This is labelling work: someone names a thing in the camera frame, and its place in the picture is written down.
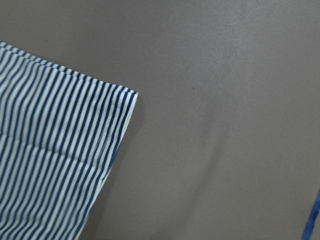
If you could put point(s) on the blue white striped polo shirt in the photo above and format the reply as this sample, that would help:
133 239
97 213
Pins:
60 132

